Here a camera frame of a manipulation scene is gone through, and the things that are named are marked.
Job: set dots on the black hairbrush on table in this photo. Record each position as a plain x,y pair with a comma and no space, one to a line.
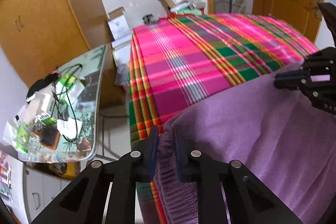
48,136

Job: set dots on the purple fleece garment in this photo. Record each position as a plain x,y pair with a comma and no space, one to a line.
285,137

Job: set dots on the white cardboard box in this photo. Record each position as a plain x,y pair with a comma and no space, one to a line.
118,24

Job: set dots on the wooden wardrobe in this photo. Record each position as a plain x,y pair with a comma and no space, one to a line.
38,36

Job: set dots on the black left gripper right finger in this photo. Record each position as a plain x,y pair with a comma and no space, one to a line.
227,192

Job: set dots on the folding table with printed top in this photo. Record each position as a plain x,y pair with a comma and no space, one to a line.
70,103

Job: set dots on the pink plaid bed sheet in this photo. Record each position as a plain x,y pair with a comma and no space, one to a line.
181,61

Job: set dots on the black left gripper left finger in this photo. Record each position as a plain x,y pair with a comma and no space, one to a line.
105,192

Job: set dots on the white drawer cabinet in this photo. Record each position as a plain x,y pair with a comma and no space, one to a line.
28,187

